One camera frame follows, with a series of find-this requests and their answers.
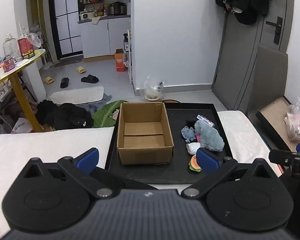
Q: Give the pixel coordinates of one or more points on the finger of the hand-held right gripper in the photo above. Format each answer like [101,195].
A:
[287,157]

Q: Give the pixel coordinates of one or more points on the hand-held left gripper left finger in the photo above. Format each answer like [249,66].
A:
[87,158]

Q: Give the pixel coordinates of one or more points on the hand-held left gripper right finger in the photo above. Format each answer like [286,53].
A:
[207,161]

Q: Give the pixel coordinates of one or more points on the burger plush toy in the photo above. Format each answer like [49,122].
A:
[194,165]

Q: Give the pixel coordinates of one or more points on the white packet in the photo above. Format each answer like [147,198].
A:
[193,148]

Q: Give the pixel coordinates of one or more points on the grey plush toy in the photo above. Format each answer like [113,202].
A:
[210,137]

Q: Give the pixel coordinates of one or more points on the black tray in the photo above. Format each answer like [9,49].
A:
[180,160]

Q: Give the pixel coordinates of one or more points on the brown cardboard box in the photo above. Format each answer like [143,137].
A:
[145,132]

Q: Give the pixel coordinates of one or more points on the small blue-grey plush toy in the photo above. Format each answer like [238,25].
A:
[188,133]

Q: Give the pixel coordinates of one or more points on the pink plastic bag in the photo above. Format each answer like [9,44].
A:
[298,125]

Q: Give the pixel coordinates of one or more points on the clear plastic packet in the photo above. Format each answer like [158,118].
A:
[205,120]

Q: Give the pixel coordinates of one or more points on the black framed board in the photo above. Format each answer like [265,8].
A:
[275,117]

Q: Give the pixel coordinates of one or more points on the black clothes pile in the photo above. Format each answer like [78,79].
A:
[67,116]

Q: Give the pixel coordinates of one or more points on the green leaf cartoon rug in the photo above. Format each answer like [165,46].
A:
[107,116]

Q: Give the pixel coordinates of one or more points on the blue-grey fluffy rug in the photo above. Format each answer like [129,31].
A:
[106,98]

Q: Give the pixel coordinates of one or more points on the white floor mat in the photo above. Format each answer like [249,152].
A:
[77,95]

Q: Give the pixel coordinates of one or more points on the white plastic bag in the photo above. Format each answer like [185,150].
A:
[21,126]

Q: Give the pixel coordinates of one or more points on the grey panel board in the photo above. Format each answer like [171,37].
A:
[270,80]

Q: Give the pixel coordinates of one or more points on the black slipper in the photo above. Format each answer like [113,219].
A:
[64,82]
[90,79]

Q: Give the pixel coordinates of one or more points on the yellow slipper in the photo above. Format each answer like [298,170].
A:
[81,70]
[49,80]

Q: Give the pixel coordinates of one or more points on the round yellow table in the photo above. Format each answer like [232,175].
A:
[20,97]

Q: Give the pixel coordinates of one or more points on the orange cardboard box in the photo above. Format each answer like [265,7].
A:
[120,62]

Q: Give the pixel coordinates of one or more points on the white shelf rack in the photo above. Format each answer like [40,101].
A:
[130,62]

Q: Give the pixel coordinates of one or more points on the white power strip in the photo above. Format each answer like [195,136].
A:
[1,96]

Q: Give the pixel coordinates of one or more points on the grey door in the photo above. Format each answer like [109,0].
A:
[237,55]

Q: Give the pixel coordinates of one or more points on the white kitchen cabinet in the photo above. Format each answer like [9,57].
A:
[102,40]

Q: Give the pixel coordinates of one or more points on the black spray bottle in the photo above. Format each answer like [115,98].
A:
[126,42]

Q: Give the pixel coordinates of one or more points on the small pink box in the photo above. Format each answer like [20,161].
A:
[8,64]

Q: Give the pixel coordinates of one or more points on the red carton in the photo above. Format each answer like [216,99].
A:
[26,47]

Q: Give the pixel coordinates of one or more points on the clear plastic bag on table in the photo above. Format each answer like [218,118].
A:
[33,38]

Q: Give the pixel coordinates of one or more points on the clear plastic bottle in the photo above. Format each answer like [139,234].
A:
[10,46]

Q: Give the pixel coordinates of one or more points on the black framed sliding door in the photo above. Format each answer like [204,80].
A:
[65,17]

